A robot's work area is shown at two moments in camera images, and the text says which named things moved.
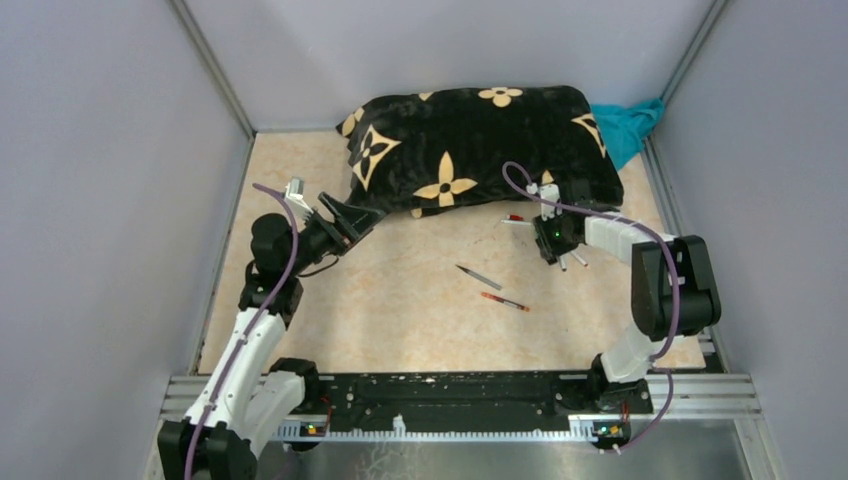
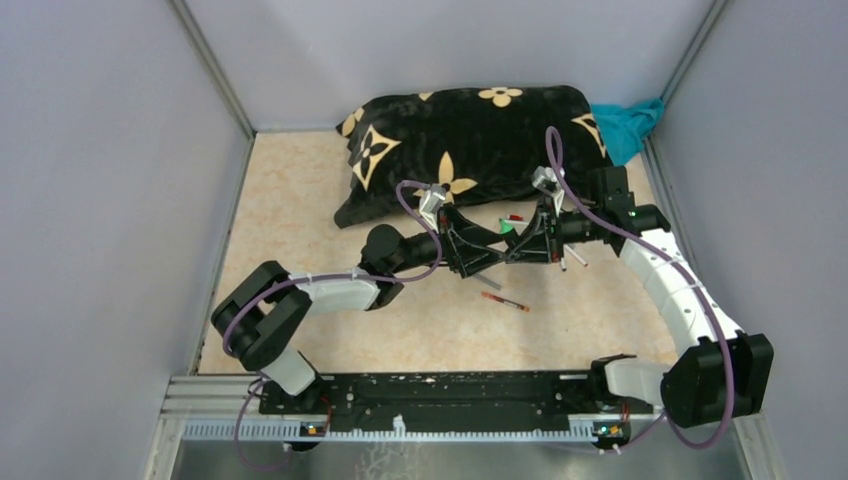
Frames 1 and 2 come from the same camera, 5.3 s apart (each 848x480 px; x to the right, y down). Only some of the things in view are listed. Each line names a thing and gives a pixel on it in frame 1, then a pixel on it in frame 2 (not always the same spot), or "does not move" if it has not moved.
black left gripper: x=334 y=230 → x=448 y=240
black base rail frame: x=618 y=410 does not move
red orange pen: x=505 y=301 does not move
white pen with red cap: x=516 y=219 does not move
